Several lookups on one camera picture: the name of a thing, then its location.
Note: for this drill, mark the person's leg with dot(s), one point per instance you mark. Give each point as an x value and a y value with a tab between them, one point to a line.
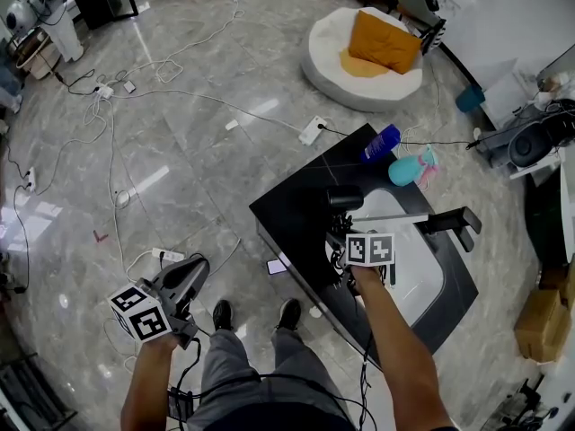
224	366
296	357

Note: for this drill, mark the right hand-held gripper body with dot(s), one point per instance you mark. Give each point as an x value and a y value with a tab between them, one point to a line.
370	249

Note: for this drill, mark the person's right leg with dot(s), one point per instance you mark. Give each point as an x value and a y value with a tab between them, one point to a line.
296	357

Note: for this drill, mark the large cardboard box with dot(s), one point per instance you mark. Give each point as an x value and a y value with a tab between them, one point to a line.
539	326

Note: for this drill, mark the person's left forearm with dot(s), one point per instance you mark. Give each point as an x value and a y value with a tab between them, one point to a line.
146	384

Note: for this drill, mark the green bathtub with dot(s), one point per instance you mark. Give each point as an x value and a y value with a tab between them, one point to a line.
543	213

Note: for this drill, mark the white cabinet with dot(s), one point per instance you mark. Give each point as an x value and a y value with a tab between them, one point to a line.
507	92

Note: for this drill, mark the black white striped cloth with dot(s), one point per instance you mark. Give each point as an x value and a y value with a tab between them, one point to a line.
433	38

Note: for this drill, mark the black metal rack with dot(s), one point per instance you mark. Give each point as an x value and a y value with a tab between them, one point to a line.
27	393

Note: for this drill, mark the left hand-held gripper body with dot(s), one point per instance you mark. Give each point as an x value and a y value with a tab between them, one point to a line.
139	317

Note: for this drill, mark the teal pink fabric pouch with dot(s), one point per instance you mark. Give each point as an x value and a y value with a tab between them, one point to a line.
404	171

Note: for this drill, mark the small cardboard box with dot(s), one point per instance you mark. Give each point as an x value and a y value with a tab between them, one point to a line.
561	285

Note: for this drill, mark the black belt-worn device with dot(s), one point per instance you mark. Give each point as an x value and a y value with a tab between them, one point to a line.
179	404

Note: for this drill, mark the orange pillow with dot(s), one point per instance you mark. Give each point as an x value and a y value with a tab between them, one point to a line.
384	43

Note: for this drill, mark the blue bottle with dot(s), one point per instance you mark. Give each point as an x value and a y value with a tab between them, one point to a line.
381	144

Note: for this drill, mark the round wooden basket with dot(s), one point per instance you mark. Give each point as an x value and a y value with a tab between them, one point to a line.
40	61

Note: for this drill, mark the small white adapter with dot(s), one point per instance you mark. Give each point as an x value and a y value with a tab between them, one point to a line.
129	86

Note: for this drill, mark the black faucet with flat spout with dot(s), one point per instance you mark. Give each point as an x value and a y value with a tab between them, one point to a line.
449	222

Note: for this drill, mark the person's right forearm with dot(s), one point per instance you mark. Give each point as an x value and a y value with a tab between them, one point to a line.
400	353

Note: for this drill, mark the white round beanbag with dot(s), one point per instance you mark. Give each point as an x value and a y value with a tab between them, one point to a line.
359	92

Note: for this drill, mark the grey chair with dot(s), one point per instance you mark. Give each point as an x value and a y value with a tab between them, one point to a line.
415	7

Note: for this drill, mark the small white tag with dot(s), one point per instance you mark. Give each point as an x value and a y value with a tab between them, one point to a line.
231	125

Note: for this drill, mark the person's right black shoe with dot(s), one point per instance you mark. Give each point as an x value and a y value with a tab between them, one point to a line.
289	313

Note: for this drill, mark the person's black shoe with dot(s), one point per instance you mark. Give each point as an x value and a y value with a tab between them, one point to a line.
222	314
289	313

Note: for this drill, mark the smartphone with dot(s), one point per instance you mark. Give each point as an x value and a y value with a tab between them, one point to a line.
276	267

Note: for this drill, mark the grey roller blind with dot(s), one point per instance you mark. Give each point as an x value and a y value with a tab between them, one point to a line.
561	65

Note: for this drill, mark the teal waste bin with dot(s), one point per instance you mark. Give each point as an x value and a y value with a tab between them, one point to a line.
469	100

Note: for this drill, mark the black sink counter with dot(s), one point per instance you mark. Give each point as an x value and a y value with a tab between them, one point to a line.
292	213

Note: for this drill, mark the person's dark shirt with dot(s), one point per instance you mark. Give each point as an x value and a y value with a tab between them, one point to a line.
269	420

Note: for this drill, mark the person's left leg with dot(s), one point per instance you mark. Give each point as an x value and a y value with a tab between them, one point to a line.
224	366

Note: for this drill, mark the black equipment stand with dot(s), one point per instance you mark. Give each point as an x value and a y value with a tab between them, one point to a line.
525	402

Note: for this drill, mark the person's left black shoe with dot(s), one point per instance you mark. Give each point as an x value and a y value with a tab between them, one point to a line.
222	314

